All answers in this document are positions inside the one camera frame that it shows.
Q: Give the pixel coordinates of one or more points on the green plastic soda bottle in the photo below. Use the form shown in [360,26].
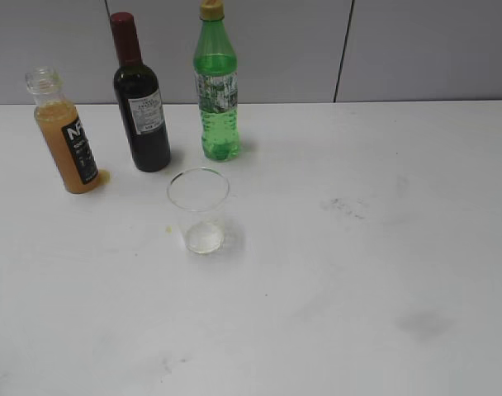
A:
[215,66]

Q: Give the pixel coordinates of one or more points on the NFC orange juice bottle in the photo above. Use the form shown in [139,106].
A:
[59,122]

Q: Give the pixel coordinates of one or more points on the dark red wine bottle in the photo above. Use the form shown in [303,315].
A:
[139,99]

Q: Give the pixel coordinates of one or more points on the transparent plastic cup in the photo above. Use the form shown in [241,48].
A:
[198,196]

